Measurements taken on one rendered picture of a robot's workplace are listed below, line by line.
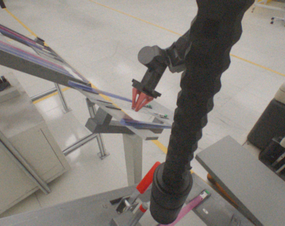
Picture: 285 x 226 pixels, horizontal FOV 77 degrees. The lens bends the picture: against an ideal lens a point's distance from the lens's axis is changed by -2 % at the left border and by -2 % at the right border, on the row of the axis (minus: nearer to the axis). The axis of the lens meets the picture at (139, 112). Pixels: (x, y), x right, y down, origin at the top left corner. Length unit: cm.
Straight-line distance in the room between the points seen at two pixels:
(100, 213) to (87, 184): 133
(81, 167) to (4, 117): 69
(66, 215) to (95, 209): 4
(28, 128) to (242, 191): 110
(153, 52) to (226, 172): 65
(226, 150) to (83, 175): 109
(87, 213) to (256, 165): 91
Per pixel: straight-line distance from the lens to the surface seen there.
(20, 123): 122
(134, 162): 84
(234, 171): 97
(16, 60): 97
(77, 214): 22
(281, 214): 98
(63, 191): 159
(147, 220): 38
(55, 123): 203
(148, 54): 57
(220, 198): 74
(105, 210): 24
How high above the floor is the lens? 138
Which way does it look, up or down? 45 degrees down
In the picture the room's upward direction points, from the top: straight up
